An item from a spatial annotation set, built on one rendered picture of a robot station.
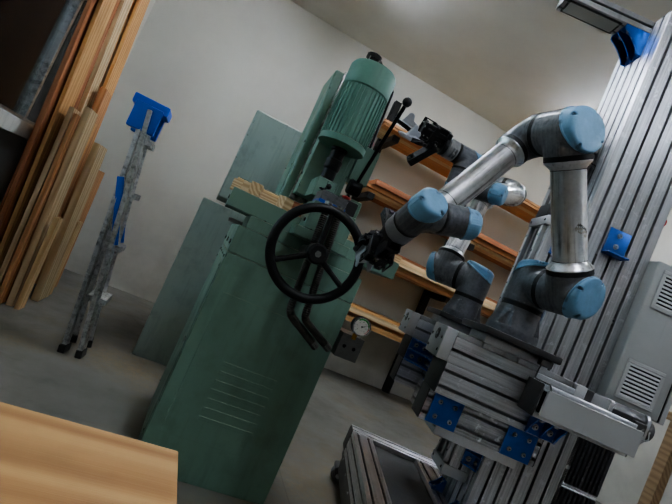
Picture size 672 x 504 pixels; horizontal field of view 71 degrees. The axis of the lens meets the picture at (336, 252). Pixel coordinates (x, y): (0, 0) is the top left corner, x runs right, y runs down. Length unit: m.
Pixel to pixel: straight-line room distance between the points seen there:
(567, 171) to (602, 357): 0.69
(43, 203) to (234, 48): 2.14
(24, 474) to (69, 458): 0.05
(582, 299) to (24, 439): 1.18
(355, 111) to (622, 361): 1.17
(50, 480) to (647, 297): 1.63
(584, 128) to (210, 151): 3.17
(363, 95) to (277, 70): 2.55
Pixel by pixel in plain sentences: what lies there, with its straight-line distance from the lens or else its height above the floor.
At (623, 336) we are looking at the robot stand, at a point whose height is 0.97.
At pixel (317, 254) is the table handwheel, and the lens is 1.32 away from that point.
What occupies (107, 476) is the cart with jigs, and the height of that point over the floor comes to 0.53.
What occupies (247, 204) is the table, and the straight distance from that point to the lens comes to 1.49.
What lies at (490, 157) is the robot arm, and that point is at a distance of 1.33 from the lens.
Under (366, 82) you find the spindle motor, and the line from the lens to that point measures 1.72.
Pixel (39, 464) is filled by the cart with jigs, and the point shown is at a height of 0.53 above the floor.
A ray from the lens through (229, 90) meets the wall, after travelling 4.12.
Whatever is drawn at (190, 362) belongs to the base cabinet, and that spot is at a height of 0.35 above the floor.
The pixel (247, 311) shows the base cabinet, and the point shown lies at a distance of 1.52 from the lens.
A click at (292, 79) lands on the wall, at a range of 4.22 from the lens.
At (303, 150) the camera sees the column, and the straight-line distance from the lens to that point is 1.89.
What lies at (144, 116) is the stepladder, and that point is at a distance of 2.31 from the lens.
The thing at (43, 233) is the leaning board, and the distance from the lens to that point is 2.76.
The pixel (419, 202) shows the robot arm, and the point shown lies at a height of 0.99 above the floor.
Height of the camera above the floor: 0.77
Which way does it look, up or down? 3 degrees up
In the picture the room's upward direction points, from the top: 24 degrees clockwise
